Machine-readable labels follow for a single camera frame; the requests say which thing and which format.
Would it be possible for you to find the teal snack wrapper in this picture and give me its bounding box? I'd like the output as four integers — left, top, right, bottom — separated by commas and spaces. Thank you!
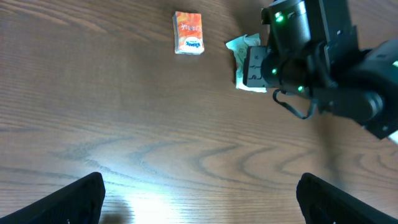
226, 34, 267, 93

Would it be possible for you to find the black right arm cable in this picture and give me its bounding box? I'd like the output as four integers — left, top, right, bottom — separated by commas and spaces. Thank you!
272, 88, 318, 121

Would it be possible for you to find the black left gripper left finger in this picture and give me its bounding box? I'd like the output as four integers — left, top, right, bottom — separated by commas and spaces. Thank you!
1, 172, 105, 224

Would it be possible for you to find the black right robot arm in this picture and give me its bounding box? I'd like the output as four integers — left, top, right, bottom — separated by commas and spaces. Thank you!
243, 0, 397, 141

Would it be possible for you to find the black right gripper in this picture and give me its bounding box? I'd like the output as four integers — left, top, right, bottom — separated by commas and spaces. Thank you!
243, 46, 311, 96

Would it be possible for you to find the orange small snack box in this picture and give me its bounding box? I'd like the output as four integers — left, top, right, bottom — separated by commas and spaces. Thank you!
173, 11, 205, 55

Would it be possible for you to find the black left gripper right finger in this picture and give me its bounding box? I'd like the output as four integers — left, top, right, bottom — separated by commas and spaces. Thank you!
296, 173, 397, 224

